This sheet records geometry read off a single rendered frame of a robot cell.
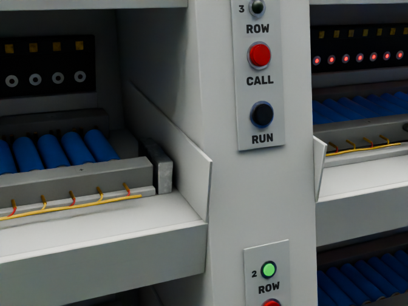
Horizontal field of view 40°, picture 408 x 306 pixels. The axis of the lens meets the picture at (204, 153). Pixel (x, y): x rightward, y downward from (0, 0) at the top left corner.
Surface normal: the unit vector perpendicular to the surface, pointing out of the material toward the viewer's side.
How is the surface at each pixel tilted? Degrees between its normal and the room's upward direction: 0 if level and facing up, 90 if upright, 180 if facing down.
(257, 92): 90
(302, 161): 90
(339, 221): 107
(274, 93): 90
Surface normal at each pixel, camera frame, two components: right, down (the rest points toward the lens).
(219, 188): 0.41, 0.12
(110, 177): 0.41, 0.40
